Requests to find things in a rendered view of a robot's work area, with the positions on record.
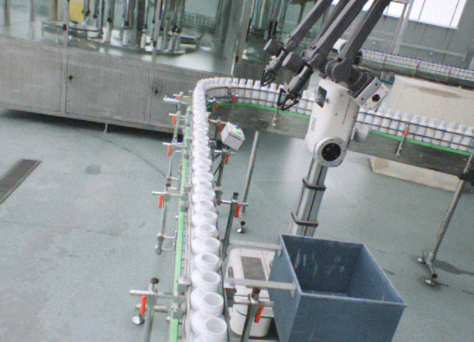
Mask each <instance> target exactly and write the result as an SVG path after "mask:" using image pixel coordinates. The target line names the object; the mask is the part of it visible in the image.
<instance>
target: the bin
mask: <svg viewBox="0 0 474 342"><path fill-rule="evenodd" d="M278 236H279V238H278V243H277V245H275V244H263V243H256V242H249V241H237V240H230V239H229V241H230V245H235V246H242V247H254V248H261V249H275V250H276V251H275V254H274V257H273V262H272V266H271V269H270V274H269V277H268V279H267V281H258V280H250V279H243V278H228V277H225V279H227V280H234V281H235V283H236V285H241V286H255V287H264V288H267V293H268V296H269V297H267V296H259V298H266V299H270V301H273V302H274V303H275V306H274V308H272V311H273V317H274V320H275V322H276V328H277V331H278V336H279V340H280V342H392V339H393V336H394V332H395V329H396V327H397V326H398V323H399V321H400V319H401V316H402V313H403V311H404V308H407V303H406V302H405V300H404V299H403V298H402V296H401V295H400V294H399V292H398V291H397V289H396V288H395V287H394V285H393V283H392V282H391V281H390V279H389V278H388V277H387V275H386V273H385V272H384V270H383V269H382V268H381V266H380V265H379V264H378V263H377V261H376V260H375V259H374V257H373V255H372V254H371V252H370V251H369V250H368V248H367V245H366V244H365V243H359V242H352V241H340V240H333V239H327V238H315V237H309V236H302V235H291V234H284V233H279V234H278Z"/></svg>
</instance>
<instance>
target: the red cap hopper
mask: <svg viewBox="0 0 474 342"><path fill-rule="evenodd" d="M414 1H415V0H392V1H391V2H394V3H398V4H404V7H403V10H402V13H401V16H400V19H399V22H398V26H397V28H396V32H395V33H389V32H385V31H381V30H374V29H373V30H372V32H376V33H383V34H387V35H391V37H389V38H388V39H386V40H385V41H383V42H382V43H380V44H378V46H380V45H382V44H383V43H386V44H383V45H382V47H383V48H384V47H386V46H387V45H388V44H390V43H392V44H391V47H390V51H389V54H390V53H393V51H394V48H395V51H394V54H395V57H396V56H397V53H398V49H399V47H400V43H401V40H402V38H403V35H404V31H405V28H406V26H407V22H408V19H409V16H410V13H411V10H412V8H413V4H414ZM408 5H409V6H408ZM407 7H408V8H407ZM406 11H407V13H406ZM405 14H406V15H405ZM360 15H361V12H360V13H359V14H358V15H357V16H356V18H355V19H354V20H353V25H352V27H351V30H350V35H349V38H350V37H351V35H352V33H353V31H354V30H355V28H356V27H357V25H358V21H359V19H360ZM404 16H405V18H404ZM403 20H404V22H403ZM402 22H403V25H402ZM401 26H402V27H401ZM400 29H401V32H400ZM399 32H400V34H399ZM349 38H348V39H349ZM392 38H393V40H392V41H389V40H391V39H392ZM397 40H398V42H397V45H396V47H395V43H396V41H397ZM388 41H389V42H388ZM389 54H388V55H389ZM386 73H387V72H383V73H382V75H381V79H384V78H385V76H386ZM382 101H383V100H382ZM382 101H381V102H380V103H379V104H378V105H377V107H376V108H375V111H378V109H379V107H380V106H381V104H382Z"/></svg>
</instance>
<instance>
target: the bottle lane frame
mask: <svg viewBox="0 0 474 342"><path fill-rule="evenodd" d="M188 130H189V127H186V125H185V128H184V132H183V134H184V136H183V138H184V144H182V145H185V144H186V142H187V141H186V140H185V139H186V137H187V136H188ZM184 152H187V151H186V150H185V149H184V148H183V152H181V163H180V167H181V172H182V174H181V179H180V182H181V184H180V189H179V190H178V195H181V193H182V192H183V190H184V188H183V187H182V185H183V184H184V182H186V174H187V159H184V156H183V154H184ZM184 193H185V192H184ZM181 202H183V203H184V201H181V199H180V198H178V201H177V210H176V216H175V219H176V227H175V231H176V229H177V228H178V233H177V239H175V238H174V242H175V240H176V247H175V251H173V261H172V270H171V279H170V293H174V291H175V289H177V287H178V283H176V279H177V278H178V276H179V275H181V270H182V268H181V262H182V261H183V259H182V252H184V251H182V248H183V237H186V236H183V232H184V224H185V223H184V212H180V207H179V204H181ZM172 306H174V303H173V299H171V298H169V304H168V313H167V318H166V321H165V322H166V324H167V330H166V339H165V342H167V341H168V340H169V341H170V342H178V339H182V338H180V337H179V336H178V326H179V325H180V324H182V323H179V320H176V319H173V310H171V307H172Z"/></svg>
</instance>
